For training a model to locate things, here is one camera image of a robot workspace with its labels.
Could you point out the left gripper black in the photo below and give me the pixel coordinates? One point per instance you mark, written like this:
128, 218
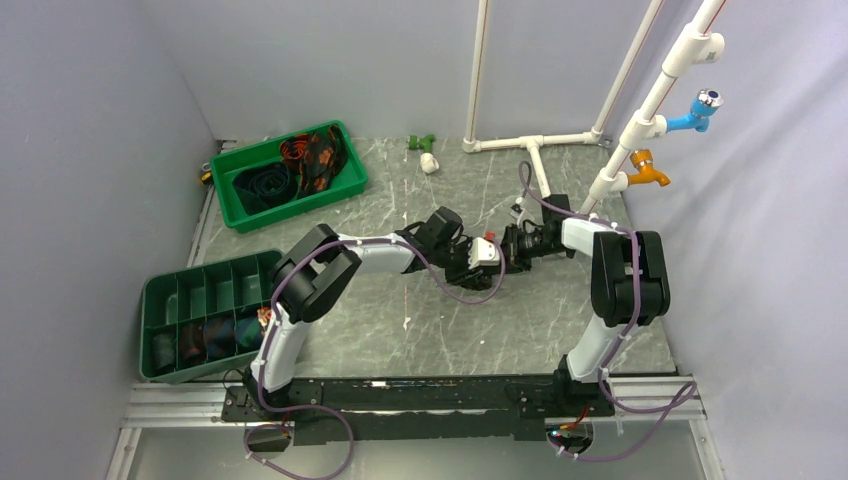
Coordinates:
464, 271

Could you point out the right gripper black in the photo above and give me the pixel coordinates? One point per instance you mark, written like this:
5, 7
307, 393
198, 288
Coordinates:
510, 252

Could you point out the brown patterned necktie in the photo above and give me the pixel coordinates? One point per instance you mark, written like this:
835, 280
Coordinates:
482, 278

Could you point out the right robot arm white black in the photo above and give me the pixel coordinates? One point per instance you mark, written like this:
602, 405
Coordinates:
628, 287

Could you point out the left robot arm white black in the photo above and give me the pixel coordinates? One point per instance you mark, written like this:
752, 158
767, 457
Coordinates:
311, 278

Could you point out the white pipe fitting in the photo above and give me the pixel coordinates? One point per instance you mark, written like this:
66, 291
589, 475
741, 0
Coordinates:
428, 163

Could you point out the green pipe fitting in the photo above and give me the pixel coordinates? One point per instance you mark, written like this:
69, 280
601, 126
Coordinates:
422, 143

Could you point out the orange faucet tap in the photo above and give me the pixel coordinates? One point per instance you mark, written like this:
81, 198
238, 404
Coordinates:
643, 161

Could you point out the orange black tie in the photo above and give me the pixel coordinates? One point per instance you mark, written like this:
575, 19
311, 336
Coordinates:
317, 157

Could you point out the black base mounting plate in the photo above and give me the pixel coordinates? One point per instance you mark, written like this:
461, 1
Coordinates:
329, 425

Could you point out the dark teal tie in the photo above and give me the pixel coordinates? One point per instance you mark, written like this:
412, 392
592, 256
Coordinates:
267, 187

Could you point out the rolled colourful floral tie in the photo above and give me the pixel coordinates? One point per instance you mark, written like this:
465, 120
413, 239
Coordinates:
264, 316

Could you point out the rolled dark green tie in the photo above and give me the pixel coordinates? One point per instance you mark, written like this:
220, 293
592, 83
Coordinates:
249, 334

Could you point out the blue faucet tap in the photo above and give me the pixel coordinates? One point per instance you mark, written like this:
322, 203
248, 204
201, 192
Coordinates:
705, 104

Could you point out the green open tray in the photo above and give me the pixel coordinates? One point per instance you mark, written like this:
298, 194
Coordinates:
224, 167

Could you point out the rolled navy plaid tie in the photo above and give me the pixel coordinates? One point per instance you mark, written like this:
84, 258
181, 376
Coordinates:
219, 337

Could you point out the green compartment organizer tray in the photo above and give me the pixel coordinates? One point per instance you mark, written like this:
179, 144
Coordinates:
235, 287

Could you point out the rolled dark red tie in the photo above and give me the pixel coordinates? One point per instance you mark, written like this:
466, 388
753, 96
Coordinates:
191, 347

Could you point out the rolled black tie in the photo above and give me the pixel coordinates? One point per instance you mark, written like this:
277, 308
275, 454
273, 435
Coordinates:
163, 352

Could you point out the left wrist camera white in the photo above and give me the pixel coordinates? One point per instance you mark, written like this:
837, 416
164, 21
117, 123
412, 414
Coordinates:
484, 252

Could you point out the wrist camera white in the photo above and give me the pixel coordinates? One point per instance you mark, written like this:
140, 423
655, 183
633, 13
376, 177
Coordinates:
484, 252
518, 211

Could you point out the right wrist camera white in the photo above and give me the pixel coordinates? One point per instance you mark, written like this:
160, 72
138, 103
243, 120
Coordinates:
518, 211

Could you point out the aluminium rail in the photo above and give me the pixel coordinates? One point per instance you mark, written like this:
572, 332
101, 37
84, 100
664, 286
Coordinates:
207, 404

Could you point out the white pvc pipe frame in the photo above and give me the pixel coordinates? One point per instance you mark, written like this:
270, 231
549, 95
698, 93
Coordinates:
696, 43

